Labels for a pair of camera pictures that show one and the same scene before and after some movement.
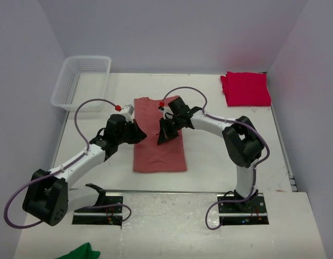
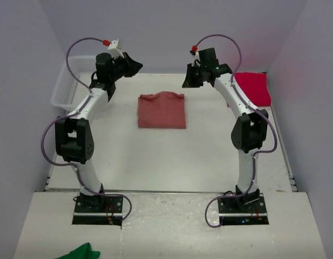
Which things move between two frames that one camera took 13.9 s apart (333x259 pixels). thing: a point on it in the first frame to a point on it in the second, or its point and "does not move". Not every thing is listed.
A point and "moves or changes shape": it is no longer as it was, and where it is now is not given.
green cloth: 84,252 does not move
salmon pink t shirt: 148,156 moves or changes shape
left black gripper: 138,135 to 132,67
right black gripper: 166,134 to 189,82
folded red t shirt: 245,89 does not move
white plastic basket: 82,77 does not move
